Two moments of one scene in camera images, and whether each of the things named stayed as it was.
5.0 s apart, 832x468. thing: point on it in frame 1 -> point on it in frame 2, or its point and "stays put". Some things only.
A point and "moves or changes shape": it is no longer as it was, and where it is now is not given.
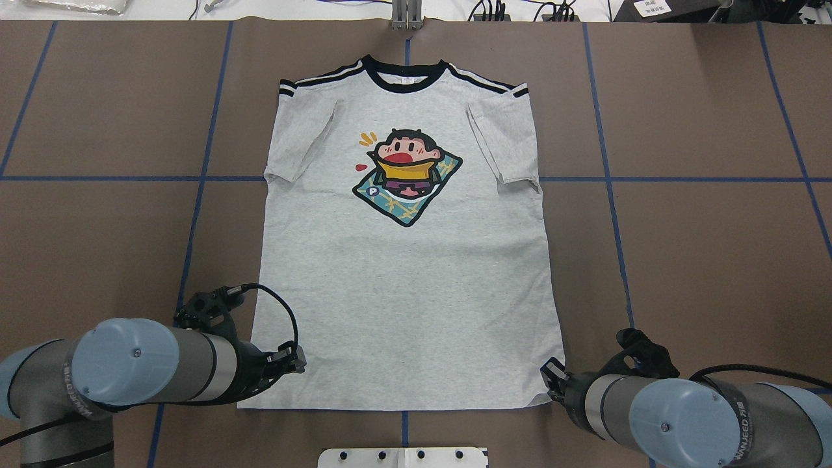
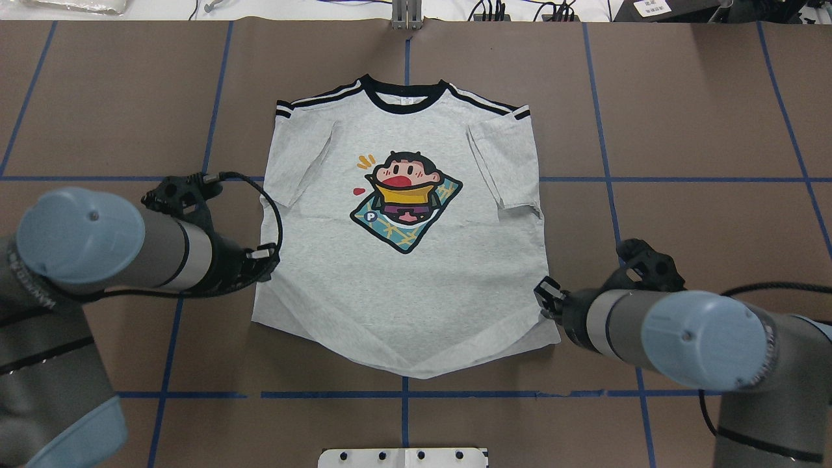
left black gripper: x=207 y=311 -> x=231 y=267
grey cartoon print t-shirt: x=403 y=244 moves or changes shape
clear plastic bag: x=114 y=7 stays put
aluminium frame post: x=407 y=15 stays put
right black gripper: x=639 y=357 -> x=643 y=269
